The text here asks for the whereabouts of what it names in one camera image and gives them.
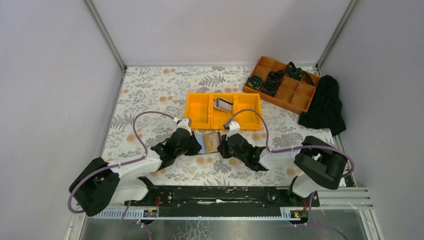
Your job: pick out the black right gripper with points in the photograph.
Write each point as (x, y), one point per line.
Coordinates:
(230, 145)

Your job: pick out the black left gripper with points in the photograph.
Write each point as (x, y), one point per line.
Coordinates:
(187, 144)

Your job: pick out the brown leather card holder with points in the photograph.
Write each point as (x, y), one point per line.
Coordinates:
(209, 142)

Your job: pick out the yellow plastic bin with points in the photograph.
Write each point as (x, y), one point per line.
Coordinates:
(219, 118)
(198, 110)
(250, 103)

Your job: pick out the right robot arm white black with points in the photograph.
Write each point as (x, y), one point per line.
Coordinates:
(322, 166)

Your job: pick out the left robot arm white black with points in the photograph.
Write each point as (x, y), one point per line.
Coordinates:
(104, 183)

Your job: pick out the rolled tie green yellow pattern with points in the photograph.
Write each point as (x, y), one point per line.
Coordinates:
(254, 82)

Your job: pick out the rolled tie dark brown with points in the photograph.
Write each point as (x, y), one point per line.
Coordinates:
(270, 87)

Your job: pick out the wooden compartment tray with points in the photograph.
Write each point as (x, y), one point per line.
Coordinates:
(292, 95)

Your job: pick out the rolled tie dark orange pattern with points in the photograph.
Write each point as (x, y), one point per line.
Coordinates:
(276, 76)

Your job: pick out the loose dark floral tie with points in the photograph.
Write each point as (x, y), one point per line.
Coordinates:
(297, 73)

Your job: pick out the black cloth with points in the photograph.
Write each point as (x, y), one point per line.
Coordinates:
(325, 110)

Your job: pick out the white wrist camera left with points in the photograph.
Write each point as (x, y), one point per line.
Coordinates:
(184, 123)

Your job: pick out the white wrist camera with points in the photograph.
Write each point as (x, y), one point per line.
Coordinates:
(232, 128)
(184, 123)

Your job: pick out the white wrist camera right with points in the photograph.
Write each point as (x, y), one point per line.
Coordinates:
(232, 128)

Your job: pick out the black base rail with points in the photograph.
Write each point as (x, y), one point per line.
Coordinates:
(222, 201)

